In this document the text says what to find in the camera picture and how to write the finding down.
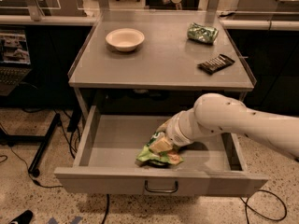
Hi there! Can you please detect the foam-padded gripper finger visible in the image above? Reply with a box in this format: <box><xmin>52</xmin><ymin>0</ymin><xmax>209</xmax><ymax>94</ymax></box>
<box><xmin>149</xmin><ymin>136</ymin><xmax>173</xmax><ymax>153</ymax></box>
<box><xmin>156</xmin><ymin>120</ymin><xmax>169</xmax><ymax>133</ymax></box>

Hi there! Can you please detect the green rice chip bag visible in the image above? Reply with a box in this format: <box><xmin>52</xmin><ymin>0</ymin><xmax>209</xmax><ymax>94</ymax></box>
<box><xmin>136</xmin><ymin>132</ymin><xmax>183</xmax><ymax>166</ymax></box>

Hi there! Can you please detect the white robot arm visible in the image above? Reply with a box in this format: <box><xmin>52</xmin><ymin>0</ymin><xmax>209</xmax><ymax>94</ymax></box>
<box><xmin>149</xmin><ymin>93</ymin><xmax>299</xmax><ymax>159</ymax></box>

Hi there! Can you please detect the grey open drawer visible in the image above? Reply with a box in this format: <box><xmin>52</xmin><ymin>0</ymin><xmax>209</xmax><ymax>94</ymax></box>
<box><xmin>54</xmin><ymin>106</ymin><xmax>268</xmax><ymax>197</ymax></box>

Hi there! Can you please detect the crumpled green foil snack bag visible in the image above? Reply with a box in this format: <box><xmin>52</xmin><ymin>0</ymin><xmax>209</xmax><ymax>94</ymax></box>
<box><xmin>187</xmin><ymin>22</ymin><xmax>219</xmax><ymax>44</ymax></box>

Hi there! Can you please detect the black snack bar packet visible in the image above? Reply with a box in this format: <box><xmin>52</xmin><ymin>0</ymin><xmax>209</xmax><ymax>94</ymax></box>
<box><xmin>197</xmin><ymin>54</ymin><xmax>235</xmax><ymax>75</ymax></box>

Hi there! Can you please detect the white paper bowl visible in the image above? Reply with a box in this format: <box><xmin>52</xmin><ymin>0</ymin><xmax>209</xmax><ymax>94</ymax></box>
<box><xmin>106</xmin><ymin>28</ymin><xmax>145</xmax><ymax>52</ymax></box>

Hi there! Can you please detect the black floor stand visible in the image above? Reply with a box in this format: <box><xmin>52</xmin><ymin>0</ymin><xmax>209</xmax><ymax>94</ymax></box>
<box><xmin>0</xmin><ymin>114</ymin><xmax>61</xmax><ymax>177</ymax></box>

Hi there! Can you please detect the black cylinder on floor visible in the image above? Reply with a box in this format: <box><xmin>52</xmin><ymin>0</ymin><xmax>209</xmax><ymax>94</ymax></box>
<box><xmin>8</xmin><ymin>210</ymin><xmax>33</xmax><ymax>224</ymax></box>

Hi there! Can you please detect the laptop computer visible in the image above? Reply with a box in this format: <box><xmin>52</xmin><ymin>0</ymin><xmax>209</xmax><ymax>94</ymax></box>
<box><xmin>0</xmin><ymin>28</ymin><xmax>32</xmax><ymax>96</ymax></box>

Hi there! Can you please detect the black metal drawer handle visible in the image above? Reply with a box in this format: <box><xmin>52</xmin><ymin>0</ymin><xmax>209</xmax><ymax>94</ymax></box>
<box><xmin>144</xmin><ymin>180</ymin><xmax>178</xmax><ymax>194</ymax></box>

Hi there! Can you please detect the black cable under drawer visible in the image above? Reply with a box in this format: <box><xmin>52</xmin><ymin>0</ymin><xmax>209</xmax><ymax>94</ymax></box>
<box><xmin>101</xmin><ymin>193</ymin><xmax>111</xmax><ymax>224</ymax></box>

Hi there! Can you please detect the black cables left floor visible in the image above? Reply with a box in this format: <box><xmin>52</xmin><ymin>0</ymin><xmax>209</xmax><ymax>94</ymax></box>
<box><xmin>0</xmin><ymin>109</ymin><xmax>82</xmax><ymax>189</ymax></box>

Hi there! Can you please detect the black cable right floor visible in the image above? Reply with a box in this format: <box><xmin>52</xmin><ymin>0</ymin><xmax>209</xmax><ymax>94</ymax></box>
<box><xmin>239</xmin><ymin>189</ymin><xmax>288</xmax><ymax>224</ymax></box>

